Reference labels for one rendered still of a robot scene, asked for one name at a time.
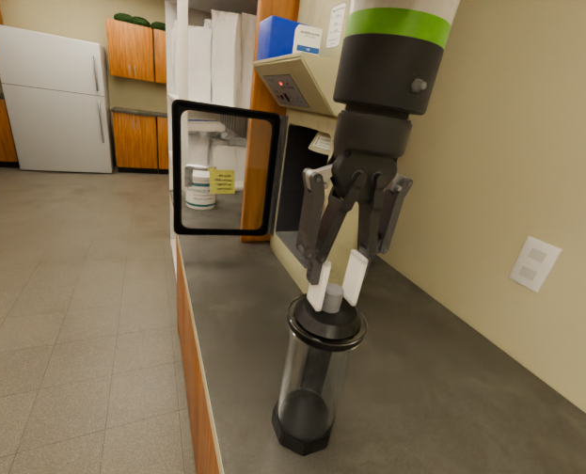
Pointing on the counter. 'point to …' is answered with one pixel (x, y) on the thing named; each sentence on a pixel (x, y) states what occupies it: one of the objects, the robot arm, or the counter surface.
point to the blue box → (276, 37)
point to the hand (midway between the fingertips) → (336, 281)
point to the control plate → (286, 89)
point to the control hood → (306, 79)
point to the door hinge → (277, 173)
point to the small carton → (307, 39)
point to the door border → (181, 163)
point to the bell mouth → (321, 143)
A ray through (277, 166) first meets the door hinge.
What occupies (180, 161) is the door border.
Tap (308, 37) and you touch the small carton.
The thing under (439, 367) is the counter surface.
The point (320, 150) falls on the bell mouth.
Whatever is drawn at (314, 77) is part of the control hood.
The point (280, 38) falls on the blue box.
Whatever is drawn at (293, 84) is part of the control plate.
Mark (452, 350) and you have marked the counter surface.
